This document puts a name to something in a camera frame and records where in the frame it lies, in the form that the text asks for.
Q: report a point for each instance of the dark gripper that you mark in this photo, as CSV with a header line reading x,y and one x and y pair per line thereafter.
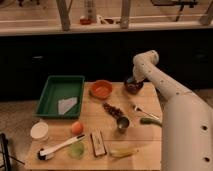
x,y
131,80

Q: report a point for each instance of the white handled dish brush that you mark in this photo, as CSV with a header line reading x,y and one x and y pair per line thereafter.
x,y
45,154

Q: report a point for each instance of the green round lid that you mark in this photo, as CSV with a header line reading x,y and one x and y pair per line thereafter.
x,y
76,150

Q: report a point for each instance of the green chili pepper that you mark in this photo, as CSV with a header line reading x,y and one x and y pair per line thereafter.
x,y
148,121

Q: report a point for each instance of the green plastic tray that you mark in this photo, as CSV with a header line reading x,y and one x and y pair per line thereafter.
x,y
58,89

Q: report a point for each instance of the black stand at left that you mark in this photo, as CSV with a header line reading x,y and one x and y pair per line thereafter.
x,y
4,151

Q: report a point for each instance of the orange bowl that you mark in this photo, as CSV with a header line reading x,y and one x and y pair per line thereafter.
x,y
101,89

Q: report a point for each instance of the grey folded cloth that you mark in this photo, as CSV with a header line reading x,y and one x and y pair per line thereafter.
x,y
64,105

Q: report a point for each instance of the red object on shelf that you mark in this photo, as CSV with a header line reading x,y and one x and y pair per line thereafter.
x,y
84,21

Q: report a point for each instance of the brown rectangular block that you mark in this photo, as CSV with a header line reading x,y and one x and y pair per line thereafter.
x,y
98,144

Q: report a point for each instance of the orange fruit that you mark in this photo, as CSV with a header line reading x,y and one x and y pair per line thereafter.
x,y
76,128

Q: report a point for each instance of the dark purple bowl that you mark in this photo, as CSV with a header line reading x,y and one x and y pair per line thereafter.
x,y
133,88

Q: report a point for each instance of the yellow banana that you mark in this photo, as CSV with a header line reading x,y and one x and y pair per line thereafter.
x,y
119,153

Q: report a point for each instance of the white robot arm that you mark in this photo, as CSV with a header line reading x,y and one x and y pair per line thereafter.
x,y
187,123

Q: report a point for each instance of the white round container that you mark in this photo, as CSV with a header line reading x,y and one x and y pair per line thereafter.
x,y
40,131

